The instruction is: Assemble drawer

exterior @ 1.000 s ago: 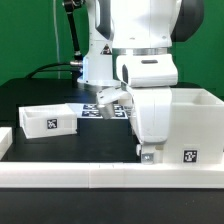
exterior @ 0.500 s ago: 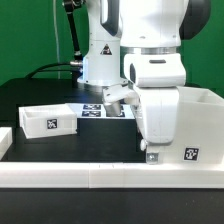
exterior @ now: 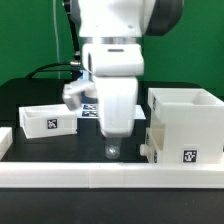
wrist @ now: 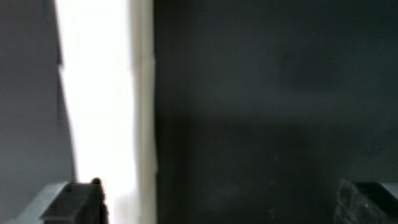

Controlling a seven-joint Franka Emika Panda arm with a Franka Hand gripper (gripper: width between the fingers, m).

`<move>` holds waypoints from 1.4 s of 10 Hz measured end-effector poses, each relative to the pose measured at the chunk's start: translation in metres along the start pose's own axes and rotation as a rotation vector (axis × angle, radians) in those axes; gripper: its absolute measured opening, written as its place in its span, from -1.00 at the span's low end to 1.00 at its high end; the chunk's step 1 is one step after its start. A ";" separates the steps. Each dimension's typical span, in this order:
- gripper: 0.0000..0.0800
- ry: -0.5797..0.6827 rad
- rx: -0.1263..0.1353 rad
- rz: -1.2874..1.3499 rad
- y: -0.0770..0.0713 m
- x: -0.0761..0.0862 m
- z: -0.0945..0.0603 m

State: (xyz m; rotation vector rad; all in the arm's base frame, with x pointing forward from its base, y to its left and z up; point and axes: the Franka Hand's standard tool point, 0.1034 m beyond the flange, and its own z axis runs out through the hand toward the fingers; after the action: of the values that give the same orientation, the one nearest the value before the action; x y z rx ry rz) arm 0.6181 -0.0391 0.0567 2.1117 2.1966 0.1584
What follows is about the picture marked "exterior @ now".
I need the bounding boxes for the white drawer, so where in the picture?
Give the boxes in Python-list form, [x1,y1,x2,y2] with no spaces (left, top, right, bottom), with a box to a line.
[140,128,164,163]
[19,104,77,139]

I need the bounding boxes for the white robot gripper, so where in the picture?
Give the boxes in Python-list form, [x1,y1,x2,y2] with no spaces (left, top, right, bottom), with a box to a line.
[94,77,138,159]

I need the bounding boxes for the white left fence rail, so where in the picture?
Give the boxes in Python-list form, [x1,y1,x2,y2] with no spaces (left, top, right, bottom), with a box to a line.
[0,127,13,160]

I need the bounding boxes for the white front fence rail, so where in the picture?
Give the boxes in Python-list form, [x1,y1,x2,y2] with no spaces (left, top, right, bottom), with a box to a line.
[0,162,224,189]

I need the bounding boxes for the grey hanging cable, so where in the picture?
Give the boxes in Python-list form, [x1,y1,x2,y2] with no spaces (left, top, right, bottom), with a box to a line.
[52,0,62,80]

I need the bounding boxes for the white marker sheet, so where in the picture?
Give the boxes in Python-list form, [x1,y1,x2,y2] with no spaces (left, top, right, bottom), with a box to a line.
[75,104,146,120]

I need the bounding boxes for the white fence rail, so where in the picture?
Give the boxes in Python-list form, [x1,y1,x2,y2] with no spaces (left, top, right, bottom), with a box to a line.
[0,162,224,189]
[0,127,13,160]

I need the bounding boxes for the black cable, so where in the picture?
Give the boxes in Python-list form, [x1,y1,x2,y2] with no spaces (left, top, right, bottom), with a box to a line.
[25,62,83,79]

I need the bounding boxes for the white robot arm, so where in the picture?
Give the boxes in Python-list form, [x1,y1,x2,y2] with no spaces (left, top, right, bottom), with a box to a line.
[63,0,184,159]

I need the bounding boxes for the white drawer cabinet box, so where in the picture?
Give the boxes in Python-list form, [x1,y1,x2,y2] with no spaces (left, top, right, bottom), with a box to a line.
[148,88,224,164]

